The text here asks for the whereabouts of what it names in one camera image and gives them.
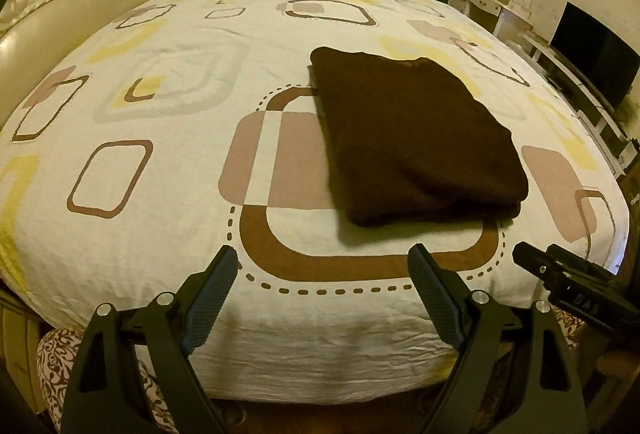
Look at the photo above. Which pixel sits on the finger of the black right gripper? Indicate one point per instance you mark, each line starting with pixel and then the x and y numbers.
pixel 586 290

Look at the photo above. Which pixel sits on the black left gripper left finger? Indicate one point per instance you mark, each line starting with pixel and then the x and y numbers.
pixel 106 394

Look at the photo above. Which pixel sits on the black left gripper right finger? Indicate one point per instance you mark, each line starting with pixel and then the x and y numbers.
pixel 521 352

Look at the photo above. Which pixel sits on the brown plaid sweater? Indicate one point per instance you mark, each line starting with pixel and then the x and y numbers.
pixel 410 142

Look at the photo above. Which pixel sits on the black flat television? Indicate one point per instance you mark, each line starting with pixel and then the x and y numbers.
pixel 597 53

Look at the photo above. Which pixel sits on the patterned white bed sheet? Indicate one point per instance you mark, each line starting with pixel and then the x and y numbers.
pixel 187 125

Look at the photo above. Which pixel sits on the white vanity dressing table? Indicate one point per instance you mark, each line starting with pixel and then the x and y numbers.
pixel 504 19

